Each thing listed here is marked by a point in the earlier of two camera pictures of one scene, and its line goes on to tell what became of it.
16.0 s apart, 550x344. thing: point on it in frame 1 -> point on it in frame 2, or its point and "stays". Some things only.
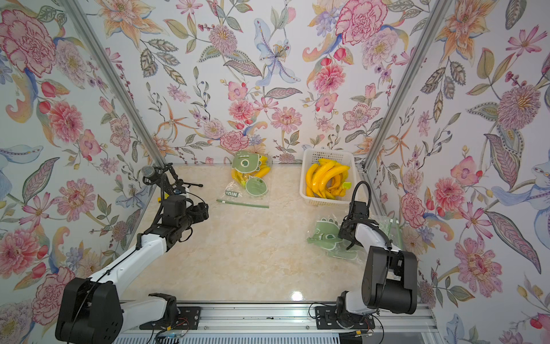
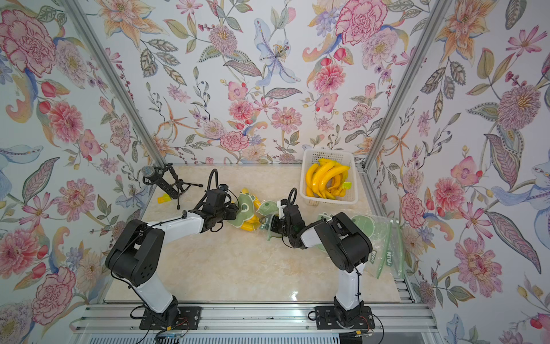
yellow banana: (325, 162) stays
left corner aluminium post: (103, 58) stays
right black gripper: (343, 231) -> (273, 224)
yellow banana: (318, 174) stays
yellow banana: (337, 189) stays
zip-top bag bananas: (249, 179) -> (252, 213)
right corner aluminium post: (441, 11) stays
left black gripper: (201, 210) -> (233, 211)
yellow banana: (327, 174) stays
